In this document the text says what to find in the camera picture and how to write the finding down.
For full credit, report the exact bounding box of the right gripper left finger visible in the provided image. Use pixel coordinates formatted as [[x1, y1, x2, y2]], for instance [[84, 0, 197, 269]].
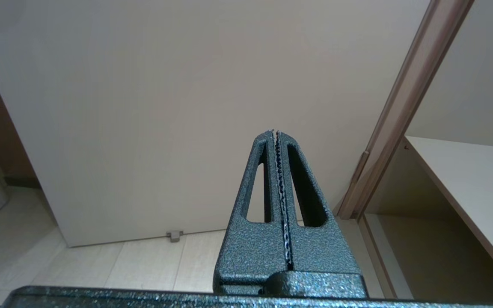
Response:
[[213, 130, 293, 296]]

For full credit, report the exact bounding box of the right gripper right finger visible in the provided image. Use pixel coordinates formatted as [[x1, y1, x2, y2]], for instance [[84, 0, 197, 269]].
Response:
[[276, 131, 362, 275]]

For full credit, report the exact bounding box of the white door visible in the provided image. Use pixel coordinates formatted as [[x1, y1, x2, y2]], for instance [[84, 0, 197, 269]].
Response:
[[0, 0, 432, 248]]

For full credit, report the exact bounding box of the white shelf board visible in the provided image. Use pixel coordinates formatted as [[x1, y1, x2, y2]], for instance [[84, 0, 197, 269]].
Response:
[[404, 136, 493, 293]]

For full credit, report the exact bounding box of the dark skirting board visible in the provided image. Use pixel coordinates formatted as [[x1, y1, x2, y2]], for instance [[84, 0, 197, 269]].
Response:
[[3, 177, 42, 189]]

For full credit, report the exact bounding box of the beige door frame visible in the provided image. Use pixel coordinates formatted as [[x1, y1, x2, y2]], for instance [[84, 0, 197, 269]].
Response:
[[336, 0, 475, 221]]

